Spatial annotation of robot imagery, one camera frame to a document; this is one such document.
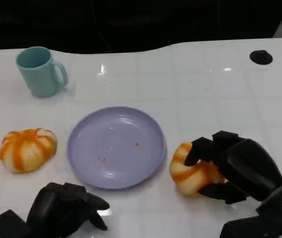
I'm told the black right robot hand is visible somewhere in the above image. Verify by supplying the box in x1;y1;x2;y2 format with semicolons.
184;130;282;205

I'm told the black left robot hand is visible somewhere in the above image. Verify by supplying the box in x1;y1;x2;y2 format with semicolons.
26;182;111;238

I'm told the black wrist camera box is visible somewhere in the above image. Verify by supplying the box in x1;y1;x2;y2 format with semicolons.
0;209;31;238
219;214;282;238

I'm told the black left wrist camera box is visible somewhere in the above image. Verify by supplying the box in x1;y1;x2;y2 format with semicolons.
0;209;31;238

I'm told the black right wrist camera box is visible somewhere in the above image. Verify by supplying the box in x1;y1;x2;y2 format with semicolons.
219;214;282;238

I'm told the black round table grommet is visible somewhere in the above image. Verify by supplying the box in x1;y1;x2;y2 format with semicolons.
249;50;274;66

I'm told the pale green mug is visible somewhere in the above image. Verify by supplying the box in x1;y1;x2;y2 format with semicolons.
15;46;69;98

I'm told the lilac plate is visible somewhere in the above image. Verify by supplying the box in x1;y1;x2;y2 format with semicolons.
67;106;167;190

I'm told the orange and white bread roll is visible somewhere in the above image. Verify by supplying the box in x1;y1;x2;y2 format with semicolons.
0;127;58;174
169;141;227;197

